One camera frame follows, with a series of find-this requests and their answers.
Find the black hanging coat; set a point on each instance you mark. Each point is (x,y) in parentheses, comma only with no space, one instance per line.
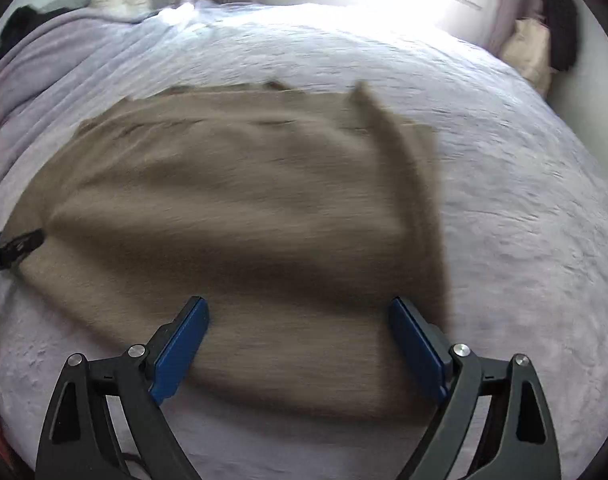
(558,25)

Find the round cream pillow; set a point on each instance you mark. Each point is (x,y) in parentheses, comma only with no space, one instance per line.
(121,0)

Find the lilac fleece blanket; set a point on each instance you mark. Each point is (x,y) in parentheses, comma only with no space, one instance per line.
(44,55)

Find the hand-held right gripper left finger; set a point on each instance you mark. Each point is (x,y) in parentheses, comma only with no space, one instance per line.
(179,352)

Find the white quilted bedspread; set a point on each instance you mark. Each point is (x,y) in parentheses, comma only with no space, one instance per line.
(508,210)

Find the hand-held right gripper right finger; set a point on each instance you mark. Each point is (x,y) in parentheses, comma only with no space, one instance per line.
(417,350)

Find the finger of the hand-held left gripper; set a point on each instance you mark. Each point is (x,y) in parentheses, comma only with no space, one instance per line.
(14,252)

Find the beige hanging bag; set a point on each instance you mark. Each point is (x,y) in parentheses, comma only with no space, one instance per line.
(526,50)

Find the brown knit sweater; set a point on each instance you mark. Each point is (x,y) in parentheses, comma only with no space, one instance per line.
(234,200)

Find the black garment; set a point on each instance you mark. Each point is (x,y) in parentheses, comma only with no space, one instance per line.
(19,25)

